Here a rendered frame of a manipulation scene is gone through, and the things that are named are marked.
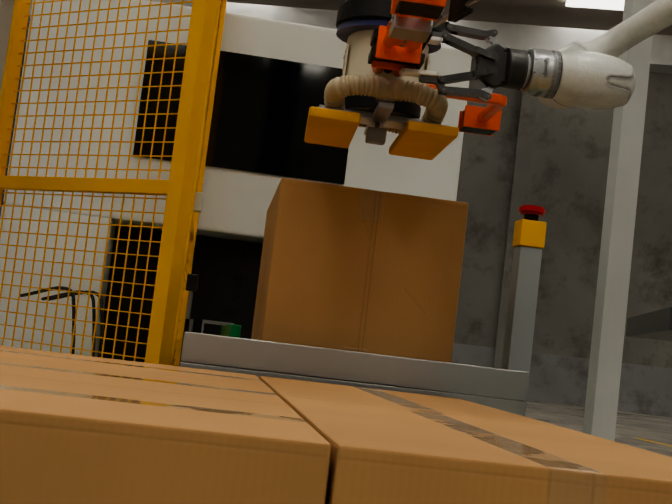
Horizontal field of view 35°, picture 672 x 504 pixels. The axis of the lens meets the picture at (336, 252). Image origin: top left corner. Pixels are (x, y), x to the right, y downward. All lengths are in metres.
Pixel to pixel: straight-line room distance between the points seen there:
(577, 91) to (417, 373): 0.63
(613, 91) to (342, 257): 0.63
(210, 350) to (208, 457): 1.27
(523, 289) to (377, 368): 0.76
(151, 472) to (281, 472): 0.10
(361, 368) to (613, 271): 3.29
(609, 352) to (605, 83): 3.34
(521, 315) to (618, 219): 2.60
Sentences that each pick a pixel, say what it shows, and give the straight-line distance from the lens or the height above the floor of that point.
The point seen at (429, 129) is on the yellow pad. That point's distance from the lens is 2.03.
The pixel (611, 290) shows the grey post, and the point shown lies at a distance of 5.29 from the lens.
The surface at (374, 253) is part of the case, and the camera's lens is 2.20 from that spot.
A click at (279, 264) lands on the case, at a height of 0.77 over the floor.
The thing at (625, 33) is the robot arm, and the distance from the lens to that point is 2.22.
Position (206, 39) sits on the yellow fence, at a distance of 2.97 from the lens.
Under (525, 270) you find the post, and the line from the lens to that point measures 2.78.
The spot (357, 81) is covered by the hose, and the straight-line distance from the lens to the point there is 2.01.
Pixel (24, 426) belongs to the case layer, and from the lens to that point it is 0.84.
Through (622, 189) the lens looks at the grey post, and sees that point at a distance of 5.35.
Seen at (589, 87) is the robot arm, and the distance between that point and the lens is 2.03.
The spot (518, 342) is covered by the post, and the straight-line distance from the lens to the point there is 2.77.
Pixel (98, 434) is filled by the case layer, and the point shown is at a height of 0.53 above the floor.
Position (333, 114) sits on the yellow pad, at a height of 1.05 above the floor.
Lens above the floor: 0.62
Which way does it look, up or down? 5 degrees up
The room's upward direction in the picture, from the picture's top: 7 degrees clockwise
